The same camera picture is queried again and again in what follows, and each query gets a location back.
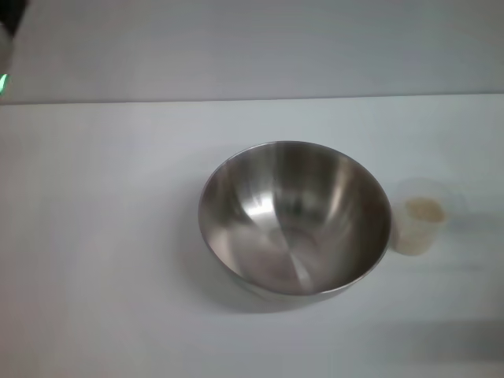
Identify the stainless steel mixing bowl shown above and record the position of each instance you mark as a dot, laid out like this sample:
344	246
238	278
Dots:
295	228

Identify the clear plastic measuring cup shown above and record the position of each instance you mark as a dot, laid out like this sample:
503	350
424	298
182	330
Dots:
413	240

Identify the white rice grains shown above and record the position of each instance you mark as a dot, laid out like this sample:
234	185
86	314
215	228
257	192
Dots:
425	210

